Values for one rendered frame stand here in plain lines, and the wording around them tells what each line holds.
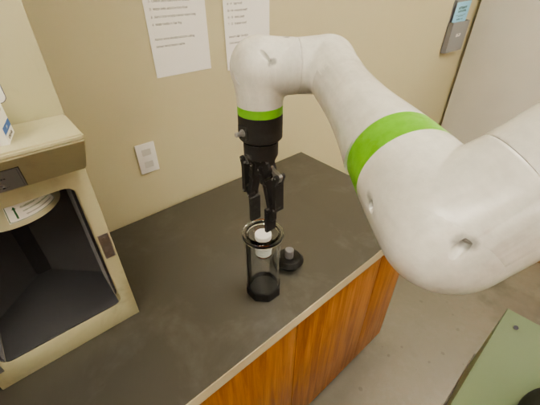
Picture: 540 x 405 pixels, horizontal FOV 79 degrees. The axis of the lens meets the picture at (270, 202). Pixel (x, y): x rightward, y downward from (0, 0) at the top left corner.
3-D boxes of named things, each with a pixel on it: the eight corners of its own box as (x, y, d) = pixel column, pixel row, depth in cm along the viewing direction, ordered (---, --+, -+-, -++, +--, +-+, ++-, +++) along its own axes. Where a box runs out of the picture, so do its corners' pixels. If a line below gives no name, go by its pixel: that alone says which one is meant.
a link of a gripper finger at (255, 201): (251, 199, 79) (248, 198, 80) (251, 221, 84) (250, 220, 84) (259, 194, 81) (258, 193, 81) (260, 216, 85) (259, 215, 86)
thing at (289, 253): (268, 263, 106) (268, 247, 102) (289, 250, 111) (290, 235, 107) (288, 280, 100) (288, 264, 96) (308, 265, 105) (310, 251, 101)
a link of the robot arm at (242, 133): (295, 112, 66) (266, 100, 71) (249, 126, 60) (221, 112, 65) (294, 139, 69) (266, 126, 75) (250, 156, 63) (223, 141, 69)
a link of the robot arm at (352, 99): (353, 113, 35) (337, 193, 42) (453, 108, 36) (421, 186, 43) (292, 26, 62) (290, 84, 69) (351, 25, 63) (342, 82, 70)
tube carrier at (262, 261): (238, 284, 97) (233, 229, 85) (266, 267, 103) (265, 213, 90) (260, 308, 90) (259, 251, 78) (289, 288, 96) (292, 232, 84)
